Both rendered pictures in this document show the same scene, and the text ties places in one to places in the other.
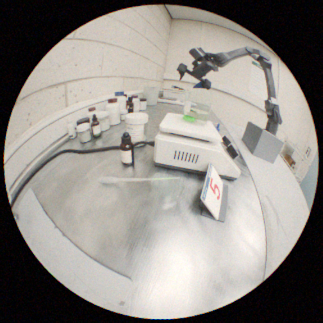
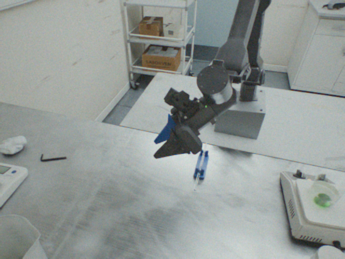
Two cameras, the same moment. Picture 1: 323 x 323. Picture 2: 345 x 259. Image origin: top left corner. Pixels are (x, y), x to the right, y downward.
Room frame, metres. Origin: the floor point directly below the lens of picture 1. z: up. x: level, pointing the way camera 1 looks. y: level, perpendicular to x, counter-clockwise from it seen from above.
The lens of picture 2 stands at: (0.59, 0.30, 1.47)
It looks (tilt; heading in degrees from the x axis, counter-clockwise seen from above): 40 degrees down; 275
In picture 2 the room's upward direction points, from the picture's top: straight up
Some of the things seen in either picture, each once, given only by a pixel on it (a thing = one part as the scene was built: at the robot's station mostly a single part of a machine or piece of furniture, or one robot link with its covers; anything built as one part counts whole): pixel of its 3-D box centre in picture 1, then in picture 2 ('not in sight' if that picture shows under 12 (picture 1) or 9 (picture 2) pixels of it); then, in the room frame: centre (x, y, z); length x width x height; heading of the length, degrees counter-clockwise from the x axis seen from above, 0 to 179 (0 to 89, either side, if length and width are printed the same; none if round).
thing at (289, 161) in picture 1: (290, 168); (161, 35); (0.87, -2.37, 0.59); 0.65 x 0.48 x 0.93; 168
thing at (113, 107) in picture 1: (113, 111); not in sight; (0.43, 0.22, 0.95); 0.06 x 0.06 x 0.11
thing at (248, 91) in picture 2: (272, 127); (248, 89); (0.36, -0.47, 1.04); 0.07 x 0.07 x 0.06; 88
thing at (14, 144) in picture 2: not in sight; (12, 144); (1.16, -0.24, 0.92); 0.08 x 0.08 x 0.04; 83
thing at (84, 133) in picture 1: (84, 132); not in sight; (0.27, 0.26, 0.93); 0.05 x 0.05 x 0.05
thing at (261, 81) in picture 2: (274, 115); (251, 74); (0.37, -0.46, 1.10); 0.09 x 0.07 x 0.06; 157
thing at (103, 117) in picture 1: (102, 120); not in sight; (0.36, 0.24, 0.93); 0.06 x 0.06 x 0.07
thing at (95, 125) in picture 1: (95, 125); not in sight; (0.30, 0.23, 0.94); 0.03 x 0.03 x 0.08
